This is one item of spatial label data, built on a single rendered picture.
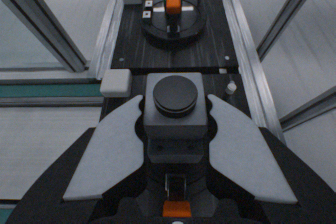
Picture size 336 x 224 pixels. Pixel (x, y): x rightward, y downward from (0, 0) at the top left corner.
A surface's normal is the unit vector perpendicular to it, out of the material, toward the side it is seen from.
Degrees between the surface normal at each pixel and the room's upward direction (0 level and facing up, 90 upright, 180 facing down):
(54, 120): 0
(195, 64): 0
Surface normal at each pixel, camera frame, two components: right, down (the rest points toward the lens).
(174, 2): -0.04, -0.10
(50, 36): 0.00, 0.89
